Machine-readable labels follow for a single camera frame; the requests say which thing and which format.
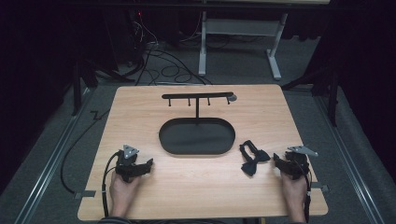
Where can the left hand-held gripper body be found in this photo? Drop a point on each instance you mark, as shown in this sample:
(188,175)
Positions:
(127,161)

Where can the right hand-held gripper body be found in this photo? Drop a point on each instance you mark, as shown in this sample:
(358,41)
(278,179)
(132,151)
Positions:
(298,163)

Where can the black bow tie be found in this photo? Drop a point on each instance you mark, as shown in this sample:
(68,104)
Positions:
(253,160)

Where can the black hook rack with tray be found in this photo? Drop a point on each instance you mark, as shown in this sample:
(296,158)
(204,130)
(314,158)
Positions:
(197,137)

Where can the person's right hand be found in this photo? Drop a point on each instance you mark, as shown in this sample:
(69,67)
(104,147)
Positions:
(294,196)

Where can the person's left hand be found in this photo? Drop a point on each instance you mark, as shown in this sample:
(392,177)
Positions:
(122,194)

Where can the black metal stand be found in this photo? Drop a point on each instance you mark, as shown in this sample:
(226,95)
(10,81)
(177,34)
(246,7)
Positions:
(333,93)
(77,90)

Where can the dark curtain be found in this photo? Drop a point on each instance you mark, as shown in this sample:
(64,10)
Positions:
(31,62)
(367,62)

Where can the grey table bracket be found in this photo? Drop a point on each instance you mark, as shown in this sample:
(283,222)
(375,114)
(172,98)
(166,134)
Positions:
(320,186)
(84,194)

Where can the grey metal floor rail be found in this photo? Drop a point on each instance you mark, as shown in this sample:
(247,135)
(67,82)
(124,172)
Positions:
(53,158)
(351,165)

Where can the white metal desk frame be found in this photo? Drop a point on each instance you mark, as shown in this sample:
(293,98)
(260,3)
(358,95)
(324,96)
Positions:
(238,27)

